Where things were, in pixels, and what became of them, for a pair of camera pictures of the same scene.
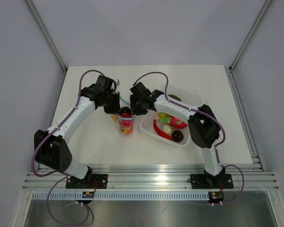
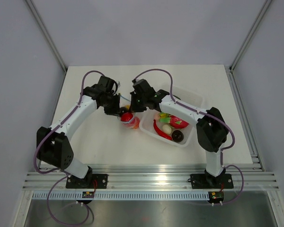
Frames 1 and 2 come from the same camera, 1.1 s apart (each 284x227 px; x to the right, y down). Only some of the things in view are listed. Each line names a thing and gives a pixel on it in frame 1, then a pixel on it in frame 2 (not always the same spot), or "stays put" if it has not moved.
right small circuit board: [215, 197] stays put
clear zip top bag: [127, 124] -> [127, 118]
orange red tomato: [126, 131] -> [135, 122]
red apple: [126, 122] stays put
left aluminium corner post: [46, 33] stays put
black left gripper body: [111, 105] stays put
